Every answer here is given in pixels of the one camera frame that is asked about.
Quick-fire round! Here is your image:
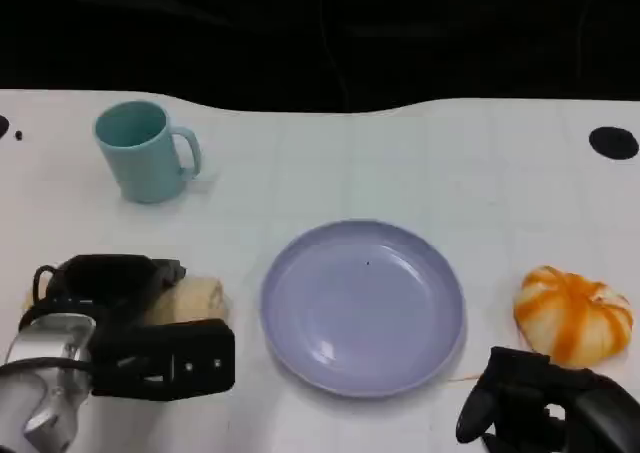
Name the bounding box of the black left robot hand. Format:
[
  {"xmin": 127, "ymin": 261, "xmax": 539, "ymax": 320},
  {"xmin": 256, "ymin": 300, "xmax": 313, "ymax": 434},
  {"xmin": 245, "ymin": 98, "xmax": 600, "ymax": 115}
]
[{"xmin": 45, "ymin": 254, "xmax": 188, "ymax": 325}]

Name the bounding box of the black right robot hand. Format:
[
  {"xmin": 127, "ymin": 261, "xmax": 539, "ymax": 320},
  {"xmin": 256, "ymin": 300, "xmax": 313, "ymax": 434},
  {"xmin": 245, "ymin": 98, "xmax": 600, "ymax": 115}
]
[{"xmin": 455, "ymin": 345, "xmax": 640, "ymax": 453}]

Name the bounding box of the orange and white bread roll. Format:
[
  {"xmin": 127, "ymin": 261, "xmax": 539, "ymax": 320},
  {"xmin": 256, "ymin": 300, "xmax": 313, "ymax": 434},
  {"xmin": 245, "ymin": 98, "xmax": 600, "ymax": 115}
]
[{"xmin": 513, "ymin": 265, "xmax": 634, "ymax": 369}]

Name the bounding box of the pale green mug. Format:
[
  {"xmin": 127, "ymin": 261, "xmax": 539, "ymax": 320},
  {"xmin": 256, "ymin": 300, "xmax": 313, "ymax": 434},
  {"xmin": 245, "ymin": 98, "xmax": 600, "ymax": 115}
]
[{"xmin": 94, "ymin": 100, "xmax": 203, "ymax": 205}]

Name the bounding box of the lilac plate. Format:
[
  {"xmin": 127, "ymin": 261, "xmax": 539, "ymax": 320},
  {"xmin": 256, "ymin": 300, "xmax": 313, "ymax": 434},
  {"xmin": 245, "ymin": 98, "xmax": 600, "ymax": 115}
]
[{"xmin": 259, "ymin": 218, "xmax": 467, "ymax": 399}]

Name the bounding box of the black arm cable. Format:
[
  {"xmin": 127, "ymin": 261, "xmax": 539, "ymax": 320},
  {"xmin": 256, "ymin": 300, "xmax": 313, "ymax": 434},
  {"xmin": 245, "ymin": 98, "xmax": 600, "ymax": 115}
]
[{"xmin": 32, "ymin": 265, "xmax": 59, "ymax": 308}]

